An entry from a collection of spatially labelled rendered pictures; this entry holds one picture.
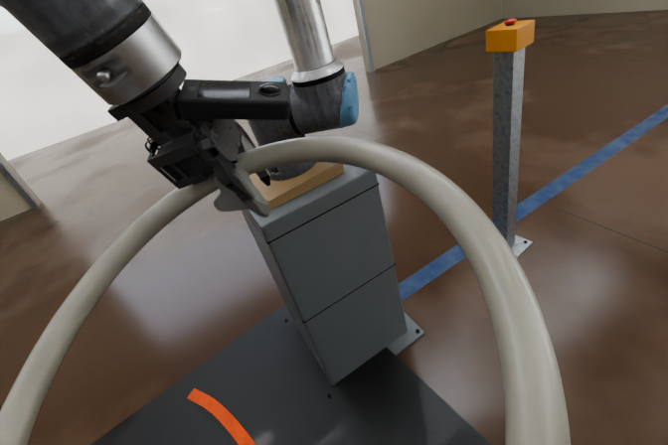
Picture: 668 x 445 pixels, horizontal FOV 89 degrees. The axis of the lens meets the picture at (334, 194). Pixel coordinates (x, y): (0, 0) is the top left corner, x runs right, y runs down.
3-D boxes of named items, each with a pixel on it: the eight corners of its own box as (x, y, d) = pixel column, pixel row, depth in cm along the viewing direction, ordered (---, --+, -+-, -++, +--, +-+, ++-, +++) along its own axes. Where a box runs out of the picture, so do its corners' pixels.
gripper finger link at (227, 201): (239, 223, 49) (200, 173, 44) (274, 212, 47) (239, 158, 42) (233, 238, 46) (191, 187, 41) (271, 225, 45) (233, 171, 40)
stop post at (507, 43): (533, 242, 176) (554, 13, 120) (510, 264, 168) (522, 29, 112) (496, 228, 191) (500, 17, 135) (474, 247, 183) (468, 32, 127)
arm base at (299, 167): (259, 164, 120) (248, 139, 115) (308, 142, 123) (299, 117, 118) (270, 188, 105) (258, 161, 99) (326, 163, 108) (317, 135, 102)
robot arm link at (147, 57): (162, 0, 33) (131, 43, 27) (195, 45, 37) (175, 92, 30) (92, 38, 36) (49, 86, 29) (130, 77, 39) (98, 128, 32)
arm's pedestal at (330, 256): (281, 322, 173) (211, 181, 128) (362, 271, 188) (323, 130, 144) (328, 406, 133) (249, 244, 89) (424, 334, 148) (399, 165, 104)
